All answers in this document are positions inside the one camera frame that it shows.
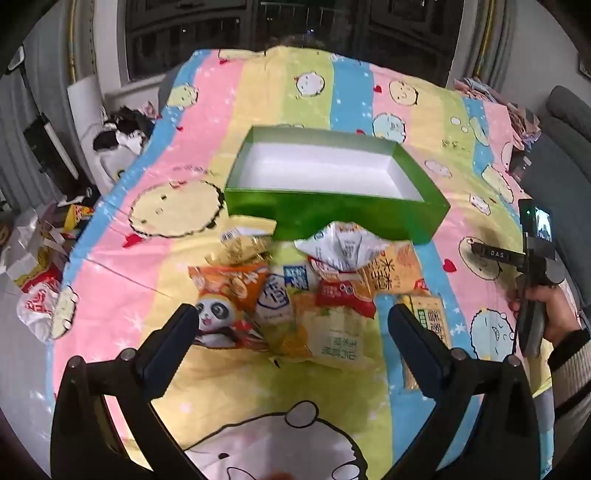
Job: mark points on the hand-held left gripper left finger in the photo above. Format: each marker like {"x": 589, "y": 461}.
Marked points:
{"x": 170, "y": 353}

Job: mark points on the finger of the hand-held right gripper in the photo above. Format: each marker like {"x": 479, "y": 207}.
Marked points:
{"x": 496, "y": 254}

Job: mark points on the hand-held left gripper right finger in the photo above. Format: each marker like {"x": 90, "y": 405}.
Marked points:
{"x": 410, "y": 354}

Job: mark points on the orange panda snack packet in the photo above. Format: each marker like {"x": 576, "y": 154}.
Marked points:
{"x": 226, "y": 300}

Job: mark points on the large yellow snack packet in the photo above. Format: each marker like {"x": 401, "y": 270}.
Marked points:
{"x": 323, "y": 337}

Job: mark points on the red orange snack packet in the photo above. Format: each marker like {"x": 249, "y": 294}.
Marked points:
{"x": 341, "y": 290}

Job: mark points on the white blue label snack packet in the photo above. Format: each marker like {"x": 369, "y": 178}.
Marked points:
{"x": 279, "y": 295}

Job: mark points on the gold foil snack packet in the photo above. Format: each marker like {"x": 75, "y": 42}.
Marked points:
{"x": 244, "y": 244}

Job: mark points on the green cardboard box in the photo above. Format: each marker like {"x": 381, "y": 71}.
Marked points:
{"x": 323, "y": 217}

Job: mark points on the person's right forearm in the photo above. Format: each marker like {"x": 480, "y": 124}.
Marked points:
{"x": 575, "y": 369}

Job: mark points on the person's right hand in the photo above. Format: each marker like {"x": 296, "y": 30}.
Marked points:
{"x": 556, "y": 309}

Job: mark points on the yellow box snack packet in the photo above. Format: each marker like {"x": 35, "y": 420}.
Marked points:
{"x": 429, "y": 318}

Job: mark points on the orange printed snack packet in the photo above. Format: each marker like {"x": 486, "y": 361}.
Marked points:
{"x": 397, "y": 270}

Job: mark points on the grey sofa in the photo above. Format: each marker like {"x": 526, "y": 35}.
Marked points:
{"x": 563, "y": 138}

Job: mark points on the silver foil snack packet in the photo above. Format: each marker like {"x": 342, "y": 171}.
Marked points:
{"x": 339, "y": 247}

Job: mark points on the white red print plastic bag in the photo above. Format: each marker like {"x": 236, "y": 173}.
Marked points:
{"x": 39, "y": 307}

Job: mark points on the pile of clothes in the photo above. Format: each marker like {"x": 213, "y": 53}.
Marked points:
{"x": 503, "y": 106}

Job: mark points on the yellow snack bag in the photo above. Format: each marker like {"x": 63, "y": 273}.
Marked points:
{"x": 78, "y": 216}

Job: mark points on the striped cartoon printed blanket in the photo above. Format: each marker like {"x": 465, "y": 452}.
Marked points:
{"x": 184, "y": 184}

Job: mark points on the black and white bag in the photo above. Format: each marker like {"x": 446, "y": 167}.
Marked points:
{"x": 122, "y": 134}

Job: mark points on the white board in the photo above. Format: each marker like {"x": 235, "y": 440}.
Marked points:
{"x": 90, "y": 115}

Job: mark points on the dark framed window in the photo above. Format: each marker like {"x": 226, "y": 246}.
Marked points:
{"x": 295, "y": 27}

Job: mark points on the framed wall picture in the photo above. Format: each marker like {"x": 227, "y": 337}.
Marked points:
{"x": 584, "y": 69}

